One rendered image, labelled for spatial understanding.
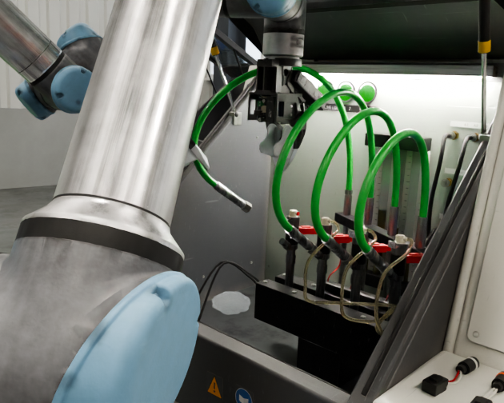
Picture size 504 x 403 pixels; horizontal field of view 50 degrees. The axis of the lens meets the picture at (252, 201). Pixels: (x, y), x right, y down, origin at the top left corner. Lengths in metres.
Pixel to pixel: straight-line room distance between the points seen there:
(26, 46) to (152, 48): 0.52
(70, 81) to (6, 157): 6.54
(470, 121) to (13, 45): 0.87
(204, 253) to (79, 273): 1.06
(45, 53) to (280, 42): 0.39
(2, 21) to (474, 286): 0.83
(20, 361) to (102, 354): 0.05
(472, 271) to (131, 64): 0.68
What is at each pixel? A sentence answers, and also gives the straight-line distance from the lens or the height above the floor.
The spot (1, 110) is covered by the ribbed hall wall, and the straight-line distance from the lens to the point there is 7.39.
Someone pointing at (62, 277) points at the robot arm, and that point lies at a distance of 0.35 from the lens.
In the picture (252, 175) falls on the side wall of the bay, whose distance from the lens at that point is 1.46.
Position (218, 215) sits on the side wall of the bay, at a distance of 1.40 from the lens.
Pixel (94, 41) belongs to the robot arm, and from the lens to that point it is 1.10.
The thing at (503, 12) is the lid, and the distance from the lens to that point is 1.11.
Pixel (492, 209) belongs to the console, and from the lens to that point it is 0.94.
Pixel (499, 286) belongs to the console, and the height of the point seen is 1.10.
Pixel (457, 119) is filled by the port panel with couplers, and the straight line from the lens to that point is 1.23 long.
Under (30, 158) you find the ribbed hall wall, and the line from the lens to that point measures 7.53.
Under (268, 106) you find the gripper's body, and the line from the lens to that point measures 1.00.
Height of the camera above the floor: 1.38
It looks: 12 degrees down
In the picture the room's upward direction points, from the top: 3 degrees clockwise
